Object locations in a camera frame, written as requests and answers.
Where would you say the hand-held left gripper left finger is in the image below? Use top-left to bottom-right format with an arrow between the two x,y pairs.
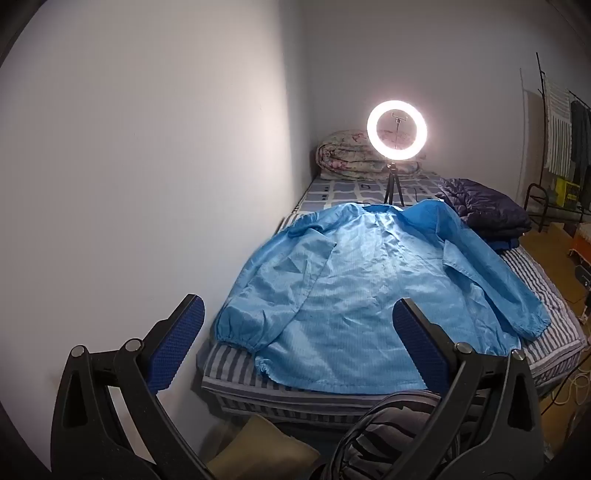
50,294 -> 218,480

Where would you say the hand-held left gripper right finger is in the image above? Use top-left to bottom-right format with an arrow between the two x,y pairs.
392,298 -> 546,480

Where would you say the light blue jacket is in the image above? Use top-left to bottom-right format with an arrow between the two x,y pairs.
213,200 -> 552,395

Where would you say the black clothes drying rack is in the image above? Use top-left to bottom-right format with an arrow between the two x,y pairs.
519,52 -> 591,222

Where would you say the dark striped cloth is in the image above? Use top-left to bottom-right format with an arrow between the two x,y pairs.
321,390 -> 462,480

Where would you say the blue cloth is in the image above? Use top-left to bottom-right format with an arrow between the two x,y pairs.
485,235 -> 522,252

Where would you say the bed with striped sheet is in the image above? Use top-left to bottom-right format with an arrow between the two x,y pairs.
196,171 -> 587,430

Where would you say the olive cushion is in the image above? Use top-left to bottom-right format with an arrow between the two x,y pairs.
205,413 -> 321,480

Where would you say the dark navy down jacket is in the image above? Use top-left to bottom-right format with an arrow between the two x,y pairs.
435,178 -> 533,241

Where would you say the black tripod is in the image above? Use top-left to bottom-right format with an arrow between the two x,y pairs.
382,161 -> 407,207

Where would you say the checked blue blanket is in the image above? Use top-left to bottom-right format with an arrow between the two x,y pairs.
295,173 -> 458,215

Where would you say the black metal chair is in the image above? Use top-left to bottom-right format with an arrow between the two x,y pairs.
526,183 -> 585,234

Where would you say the orange and white stool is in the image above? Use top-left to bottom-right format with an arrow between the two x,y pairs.
569,226 -> 591,259

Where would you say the folded floral quilt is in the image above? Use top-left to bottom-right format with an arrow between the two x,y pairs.
316,130 -> 423,182

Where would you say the yellow box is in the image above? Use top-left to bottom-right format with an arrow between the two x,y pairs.
554,176 -> 581,208

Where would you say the striped hanging towel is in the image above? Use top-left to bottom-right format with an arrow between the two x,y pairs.
542,74 -> 573,178

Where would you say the dark hanging garment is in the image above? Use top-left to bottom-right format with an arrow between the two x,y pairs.
569,99 -> 591,178

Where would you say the white cable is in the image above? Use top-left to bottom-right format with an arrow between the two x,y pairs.
551,374 -> 587,407

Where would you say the ring light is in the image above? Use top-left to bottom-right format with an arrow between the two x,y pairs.
367,99 -> 428,162

